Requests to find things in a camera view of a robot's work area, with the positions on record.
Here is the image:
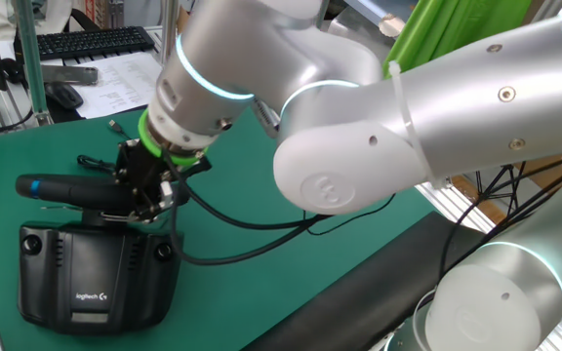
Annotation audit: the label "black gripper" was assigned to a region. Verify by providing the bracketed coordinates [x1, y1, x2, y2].
[113, 138, 213, 225]

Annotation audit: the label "green wrist adapter ring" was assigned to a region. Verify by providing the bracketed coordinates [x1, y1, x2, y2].
[137, 109, 209, 168]

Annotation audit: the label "black USB cable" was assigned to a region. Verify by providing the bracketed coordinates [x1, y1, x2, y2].
[76, 119, 134, 175]

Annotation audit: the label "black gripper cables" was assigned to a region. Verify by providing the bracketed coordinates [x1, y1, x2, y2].
[161, 150, 397, 267]

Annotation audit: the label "black leather steering wheel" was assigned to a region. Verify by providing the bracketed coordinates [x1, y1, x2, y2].
[15, 174, 192, 223]

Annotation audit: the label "green cloth curtain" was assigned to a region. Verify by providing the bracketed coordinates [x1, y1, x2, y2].
[382, 0, 534, 79]

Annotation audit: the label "black computer keyboard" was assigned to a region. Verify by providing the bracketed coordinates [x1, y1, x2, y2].
[13, 25, 156, 62]

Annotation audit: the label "silver metal plate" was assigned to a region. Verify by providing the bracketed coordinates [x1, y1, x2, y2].
[40, 64, 100, 87]

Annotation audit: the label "white printed paper sheet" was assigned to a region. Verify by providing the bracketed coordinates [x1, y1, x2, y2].
[68, 52, 165, 120]

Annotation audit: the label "grey plastic storage box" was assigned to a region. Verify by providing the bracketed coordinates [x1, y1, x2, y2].
[327, 0, 409, 55]

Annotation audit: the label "black Logitech wheel base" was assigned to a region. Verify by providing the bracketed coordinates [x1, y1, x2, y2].
[17, 209, 184, 336]

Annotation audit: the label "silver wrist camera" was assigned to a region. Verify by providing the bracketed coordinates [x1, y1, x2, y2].
[158, 179, 175, 211]

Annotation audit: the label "green table mat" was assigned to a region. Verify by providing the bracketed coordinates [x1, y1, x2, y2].
[0, 109, 438, 351]

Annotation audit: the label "black computer mouse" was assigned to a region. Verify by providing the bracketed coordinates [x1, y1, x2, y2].
[44, 81, 85, 110]

